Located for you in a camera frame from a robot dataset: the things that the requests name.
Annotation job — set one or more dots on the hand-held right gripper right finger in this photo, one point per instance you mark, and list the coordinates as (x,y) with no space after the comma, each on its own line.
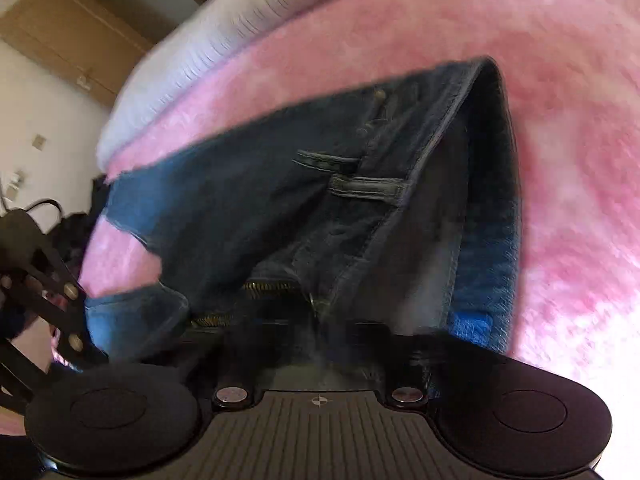
(470,329)

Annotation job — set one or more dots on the dark blue denim jeans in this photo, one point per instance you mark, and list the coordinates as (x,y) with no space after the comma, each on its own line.
(280,210)

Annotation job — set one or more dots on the pink fluffy blanket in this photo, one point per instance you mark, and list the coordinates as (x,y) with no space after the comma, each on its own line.
(550,135)

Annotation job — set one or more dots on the white wall switch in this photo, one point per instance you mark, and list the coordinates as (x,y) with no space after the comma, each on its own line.
(39,141)

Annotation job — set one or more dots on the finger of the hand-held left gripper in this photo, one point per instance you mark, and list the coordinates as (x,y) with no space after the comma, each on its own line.
(12,370)
(50,280)

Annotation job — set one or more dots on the wooden wardrobe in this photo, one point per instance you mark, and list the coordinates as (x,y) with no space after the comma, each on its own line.
(60,45)

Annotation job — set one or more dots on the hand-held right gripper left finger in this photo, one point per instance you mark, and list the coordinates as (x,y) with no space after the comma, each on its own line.
(220,360)

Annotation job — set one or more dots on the grey ribbed bed sheet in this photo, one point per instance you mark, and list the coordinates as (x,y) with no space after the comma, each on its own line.
(190,60)

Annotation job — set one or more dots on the black bag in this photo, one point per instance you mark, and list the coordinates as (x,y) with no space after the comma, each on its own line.
(75,240)

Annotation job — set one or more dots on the white wall outlet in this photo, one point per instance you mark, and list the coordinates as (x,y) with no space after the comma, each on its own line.
(12,182)

